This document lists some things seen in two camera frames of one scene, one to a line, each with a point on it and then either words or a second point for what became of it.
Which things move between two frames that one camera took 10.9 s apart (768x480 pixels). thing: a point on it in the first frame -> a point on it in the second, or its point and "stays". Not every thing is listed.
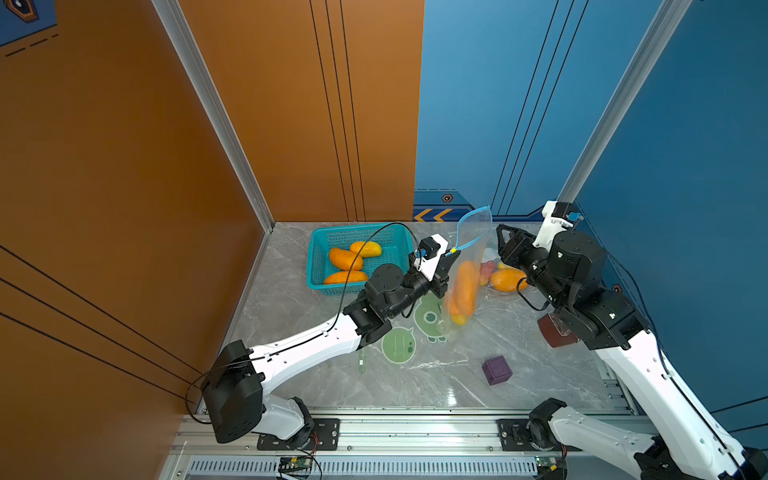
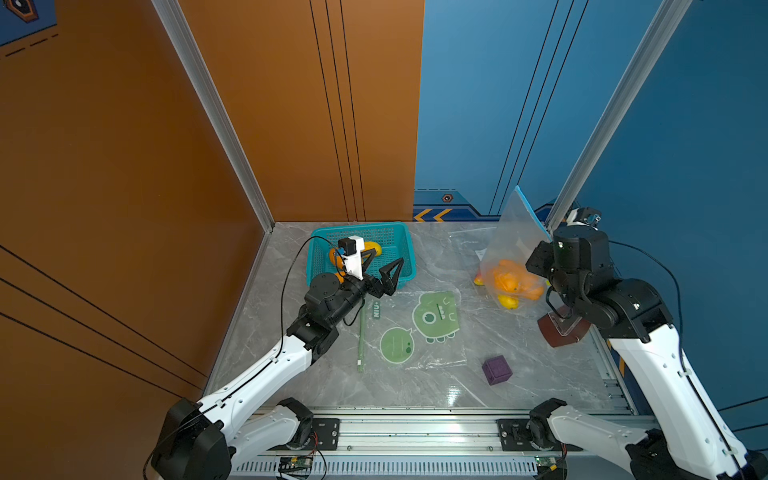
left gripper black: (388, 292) -> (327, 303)
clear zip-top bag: (498, 277) -> (467, 250)
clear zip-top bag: (466, 261) -> (504, 271)
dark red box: (552, 335) stays
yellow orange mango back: (366, 249) stays
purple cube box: (497, 370) stays
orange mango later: (463, 302) -> (510, 277)
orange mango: (345, 259) stays
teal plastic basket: (395, 240) stays
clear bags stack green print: (414, 344) stays
